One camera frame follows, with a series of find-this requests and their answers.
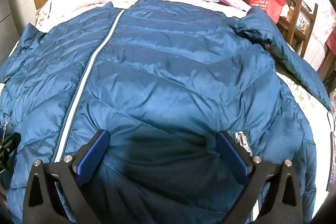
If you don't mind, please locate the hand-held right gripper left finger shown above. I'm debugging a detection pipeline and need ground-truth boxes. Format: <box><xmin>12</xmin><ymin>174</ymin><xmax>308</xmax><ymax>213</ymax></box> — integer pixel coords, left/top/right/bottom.
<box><xmin>23</xmin><ymin>130</ymin><xmax>110</xmax><ymax>224</ymax></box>

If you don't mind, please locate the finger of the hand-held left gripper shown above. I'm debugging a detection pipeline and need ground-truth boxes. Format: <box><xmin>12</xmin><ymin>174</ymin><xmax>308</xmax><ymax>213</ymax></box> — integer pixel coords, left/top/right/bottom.
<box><xmin>0</xmin><ymin>132</ymin><xmax>21</xmax><ymax>175</ymax></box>

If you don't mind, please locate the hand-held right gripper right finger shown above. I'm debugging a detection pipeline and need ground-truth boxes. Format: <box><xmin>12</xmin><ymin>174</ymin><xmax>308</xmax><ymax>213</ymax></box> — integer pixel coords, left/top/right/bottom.
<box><xmin>216</xmin><ymin>131</ymin><xmax>313</xmax><ymax>224</ymax></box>

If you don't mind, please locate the blue puffer jacket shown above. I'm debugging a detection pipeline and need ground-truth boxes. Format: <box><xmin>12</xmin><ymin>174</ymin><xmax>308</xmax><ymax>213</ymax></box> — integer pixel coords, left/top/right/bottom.
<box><xmin>0</xmin><ymin>0</ymin><xmax>332</xmax><ymax>224</ymax></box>

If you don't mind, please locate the grey wardrobe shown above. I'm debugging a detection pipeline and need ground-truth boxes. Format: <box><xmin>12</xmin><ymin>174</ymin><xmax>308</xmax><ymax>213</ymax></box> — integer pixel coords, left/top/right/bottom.
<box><xmin>0</xmin><ymin>0</ymin><xmax>36</xmax><ymax>38</ymax></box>

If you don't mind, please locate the wooden chair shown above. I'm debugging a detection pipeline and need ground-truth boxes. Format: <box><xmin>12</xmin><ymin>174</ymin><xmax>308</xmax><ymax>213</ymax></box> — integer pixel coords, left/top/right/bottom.
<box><xmin>275</xmin><ymin>0</ymin><xmax>319</xmax><ymax>59</ymax></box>

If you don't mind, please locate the red shopping bag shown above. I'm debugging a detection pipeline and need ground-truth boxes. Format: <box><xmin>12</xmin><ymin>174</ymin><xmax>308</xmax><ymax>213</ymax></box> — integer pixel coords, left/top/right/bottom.
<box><xmin>249</xmin><ymin>0</ymin><xmax>285</xmax><ymax>24</ymax></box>

